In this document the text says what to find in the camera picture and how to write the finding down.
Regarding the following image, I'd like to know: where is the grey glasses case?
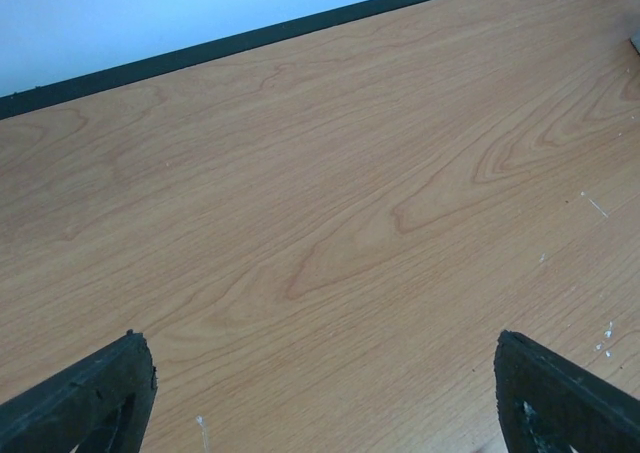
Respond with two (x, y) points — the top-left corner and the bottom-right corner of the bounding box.
(630, 32), (640, 53)

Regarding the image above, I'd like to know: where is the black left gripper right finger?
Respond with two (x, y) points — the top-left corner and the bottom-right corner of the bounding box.
(494, 330), (639, 452)

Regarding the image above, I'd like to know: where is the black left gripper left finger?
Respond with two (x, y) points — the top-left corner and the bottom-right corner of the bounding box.
(1, 330), (158, 452)

